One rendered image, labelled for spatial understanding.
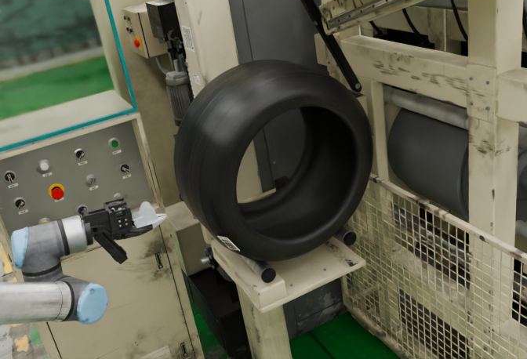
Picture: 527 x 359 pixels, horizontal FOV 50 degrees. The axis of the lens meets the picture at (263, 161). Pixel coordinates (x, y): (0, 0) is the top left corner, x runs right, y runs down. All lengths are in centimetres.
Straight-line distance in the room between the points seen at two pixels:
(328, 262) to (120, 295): 83
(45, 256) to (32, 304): 19
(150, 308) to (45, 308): 102
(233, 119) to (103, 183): 79
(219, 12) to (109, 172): 70
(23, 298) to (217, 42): 91
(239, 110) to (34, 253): 59
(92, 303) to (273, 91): 66
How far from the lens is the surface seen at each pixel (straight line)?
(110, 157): 204
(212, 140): 141
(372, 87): 200
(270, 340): 228
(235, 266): 175
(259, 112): 141
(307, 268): 179
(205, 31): 172
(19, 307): 127
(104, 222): 147
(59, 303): 133
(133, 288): 222
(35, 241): 143
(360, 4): 164
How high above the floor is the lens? 185
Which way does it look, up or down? 25 degrees down
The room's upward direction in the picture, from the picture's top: 10 degrees counter-clockwise
